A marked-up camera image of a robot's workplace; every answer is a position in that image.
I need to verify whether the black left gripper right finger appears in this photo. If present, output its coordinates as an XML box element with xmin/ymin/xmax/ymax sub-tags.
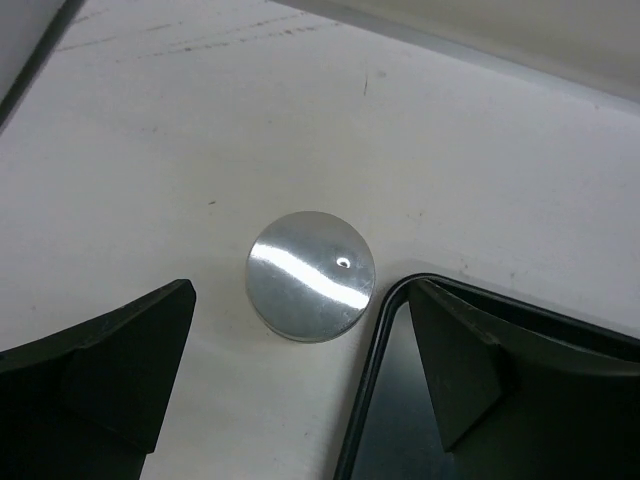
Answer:
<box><xmin>408</xmin><ymin>278</ymin><xmax>639</xmax><ymax>479</ymax></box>

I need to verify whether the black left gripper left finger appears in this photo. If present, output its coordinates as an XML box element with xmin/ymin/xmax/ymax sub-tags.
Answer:
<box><xmin>1</xmin><ymin>279</ymin><xmax>196</xmax><ymax>479</ymax></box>

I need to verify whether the tall bead jar silver lid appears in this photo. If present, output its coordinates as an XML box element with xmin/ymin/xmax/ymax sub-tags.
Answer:
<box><xmin>245</xmin><ymin>211</ymin><xmax>376</xmax><ymax>343</ymax></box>

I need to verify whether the black plastic tray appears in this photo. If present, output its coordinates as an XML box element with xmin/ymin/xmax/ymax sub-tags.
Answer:
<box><xmin>332</xmin><ymin>272</ymin><xmax>640</xmax><ymax>480</ymax></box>

